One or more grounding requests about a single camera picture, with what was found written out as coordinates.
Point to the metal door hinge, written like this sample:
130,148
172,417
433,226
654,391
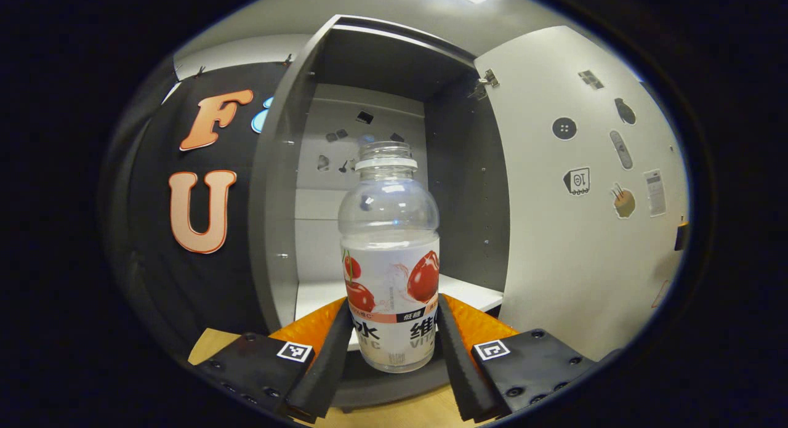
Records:
488,80

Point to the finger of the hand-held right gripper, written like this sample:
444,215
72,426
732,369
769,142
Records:
681,237

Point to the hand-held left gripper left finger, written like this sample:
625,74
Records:
326,379

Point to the grey cabinet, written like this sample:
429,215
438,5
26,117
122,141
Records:
468,200

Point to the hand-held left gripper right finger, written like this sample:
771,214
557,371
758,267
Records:
462,379

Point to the clear bottle with red label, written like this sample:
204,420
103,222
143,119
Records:
391,274

